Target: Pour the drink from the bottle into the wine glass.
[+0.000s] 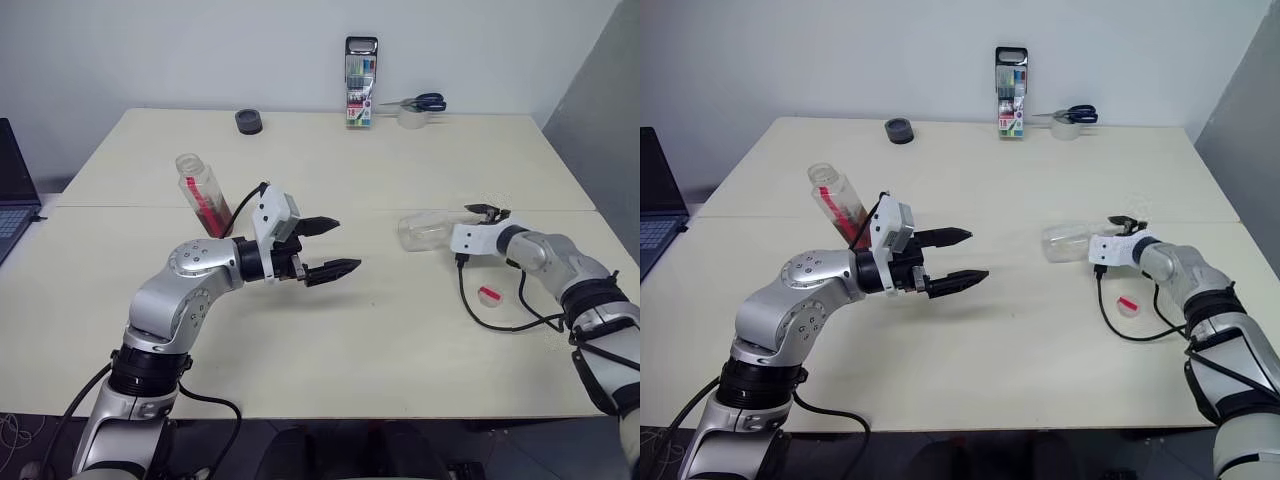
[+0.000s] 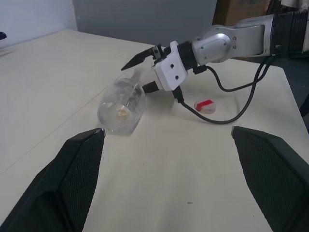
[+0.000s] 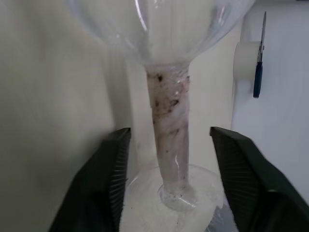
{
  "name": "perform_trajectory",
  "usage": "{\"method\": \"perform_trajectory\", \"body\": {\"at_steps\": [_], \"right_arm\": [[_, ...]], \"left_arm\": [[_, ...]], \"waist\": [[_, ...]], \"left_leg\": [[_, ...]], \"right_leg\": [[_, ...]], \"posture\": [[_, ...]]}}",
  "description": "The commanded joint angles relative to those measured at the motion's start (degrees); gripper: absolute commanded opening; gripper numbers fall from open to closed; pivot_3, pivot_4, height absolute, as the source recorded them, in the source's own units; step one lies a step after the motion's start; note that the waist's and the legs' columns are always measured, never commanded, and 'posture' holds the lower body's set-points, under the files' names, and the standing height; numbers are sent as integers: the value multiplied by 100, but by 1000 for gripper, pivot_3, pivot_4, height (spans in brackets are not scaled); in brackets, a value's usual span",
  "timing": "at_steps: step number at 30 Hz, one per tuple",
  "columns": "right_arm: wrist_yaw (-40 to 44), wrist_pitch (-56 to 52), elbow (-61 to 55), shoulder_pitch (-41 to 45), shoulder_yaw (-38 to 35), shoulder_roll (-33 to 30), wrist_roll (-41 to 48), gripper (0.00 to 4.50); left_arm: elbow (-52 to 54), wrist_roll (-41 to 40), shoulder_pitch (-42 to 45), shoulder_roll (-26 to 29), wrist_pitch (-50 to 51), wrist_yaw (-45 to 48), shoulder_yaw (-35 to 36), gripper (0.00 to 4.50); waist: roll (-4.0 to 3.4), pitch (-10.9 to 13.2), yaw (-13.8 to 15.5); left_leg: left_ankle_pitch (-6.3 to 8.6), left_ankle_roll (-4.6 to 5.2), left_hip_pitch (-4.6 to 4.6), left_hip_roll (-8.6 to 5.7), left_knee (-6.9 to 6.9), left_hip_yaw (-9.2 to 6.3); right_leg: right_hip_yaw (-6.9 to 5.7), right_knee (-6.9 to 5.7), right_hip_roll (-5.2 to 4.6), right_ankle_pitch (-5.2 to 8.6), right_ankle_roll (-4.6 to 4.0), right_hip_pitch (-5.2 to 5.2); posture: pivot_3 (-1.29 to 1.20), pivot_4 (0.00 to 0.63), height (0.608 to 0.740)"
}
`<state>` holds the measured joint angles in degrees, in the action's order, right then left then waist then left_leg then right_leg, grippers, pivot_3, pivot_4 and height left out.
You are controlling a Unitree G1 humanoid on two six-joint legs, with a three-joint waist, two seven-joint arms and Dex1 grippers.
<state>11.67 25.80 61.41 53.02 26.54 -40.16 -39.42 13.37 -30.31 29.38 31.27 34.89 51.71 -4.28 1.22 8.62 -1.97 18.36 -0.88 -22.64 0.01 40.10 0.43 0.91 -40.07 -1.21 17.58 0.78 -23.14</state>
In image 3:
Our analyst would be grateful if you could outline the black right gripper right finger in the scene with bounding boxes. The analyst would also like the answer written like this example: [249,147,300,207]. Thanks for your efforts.
[209,126,309,232]

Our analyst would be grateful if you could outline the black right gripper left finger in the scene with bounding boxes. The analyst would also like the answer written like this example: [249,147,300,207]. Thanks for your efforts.
[49,127,132,232]

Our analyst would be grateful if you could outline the clear plastic wine glass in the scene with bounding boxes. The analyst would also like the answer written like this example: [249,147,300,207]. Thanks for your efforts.
[80,0,256,232]

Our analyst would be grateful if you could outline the clear adhesive tape roll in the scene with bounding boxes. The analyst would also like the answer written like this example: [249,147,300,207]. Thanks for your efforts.
[232,41,261,81]

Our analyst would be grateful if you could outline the blue handled scissors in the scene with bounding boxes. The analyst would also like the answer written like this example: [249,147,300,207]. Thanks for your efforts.
[253,11,267,99]

